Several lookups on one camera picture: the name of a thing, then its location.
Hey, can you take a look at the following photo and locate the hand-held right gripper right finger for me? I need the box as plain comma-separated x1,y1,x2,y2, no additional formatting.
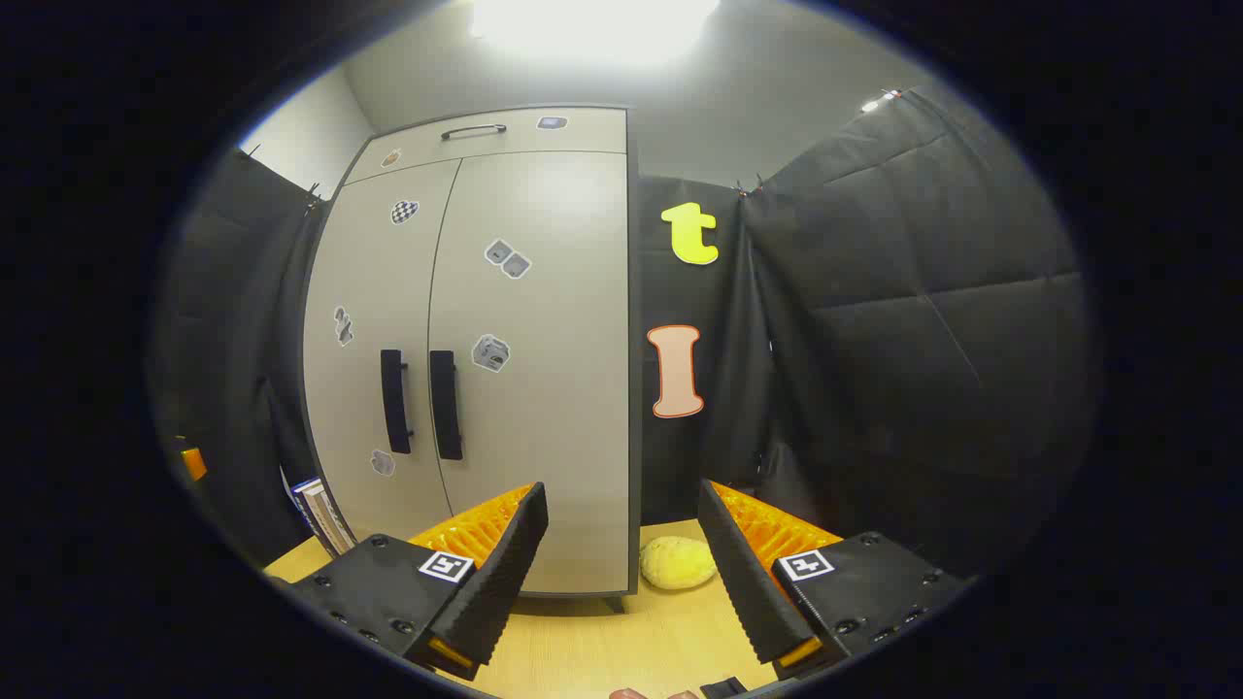
697,479,972,681

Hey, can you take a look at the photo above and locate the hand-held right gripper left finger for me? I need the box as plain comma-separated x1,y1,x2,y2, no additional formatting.
267,483,550,681

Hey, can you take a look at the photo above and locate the cabinet door with cube stickers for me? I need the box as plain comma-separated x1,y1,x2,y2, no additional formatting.
427,150,632,595

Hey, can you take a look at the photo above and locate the cabinet door with checkered sticker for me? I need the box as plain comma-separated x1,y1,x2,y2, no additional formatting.
303,160,462,545

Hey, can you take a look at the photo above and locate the black door handle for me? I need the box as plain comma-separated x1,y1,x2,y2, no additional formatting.
429,350,464,461
380,349,415,455

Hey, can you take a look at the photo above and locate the grey double-door shoe cabinet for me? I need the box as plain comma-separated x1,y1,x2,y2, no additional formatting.
301,105,642,613

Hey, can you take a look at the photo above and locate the grey cabinet drawer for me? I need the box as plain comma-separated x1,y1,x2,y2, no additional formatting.
345,107,627,185

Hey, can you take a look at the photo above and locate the yellow round sponge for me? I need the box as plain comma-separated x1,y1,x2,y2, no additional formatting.
639,536,720,590

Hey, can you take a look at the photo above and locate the blue book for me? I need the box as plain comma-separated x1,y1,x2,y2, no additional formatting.
288,476,321,533

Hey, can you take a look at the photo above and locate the beige book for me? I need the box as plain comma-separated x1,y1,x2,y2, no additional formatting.
301,483,343,549

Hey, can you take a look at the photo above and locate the white book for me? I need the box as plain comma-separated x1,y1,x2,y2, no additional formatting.
316,495,358,558

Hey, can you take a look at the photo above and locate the black backdrop cloth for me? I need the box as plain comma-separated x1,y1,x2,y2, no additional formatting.
155,87,1103,583

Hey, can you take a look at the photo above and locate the large ceiling light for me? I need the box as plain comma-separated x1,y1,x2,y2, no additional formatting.
471,0,720,64

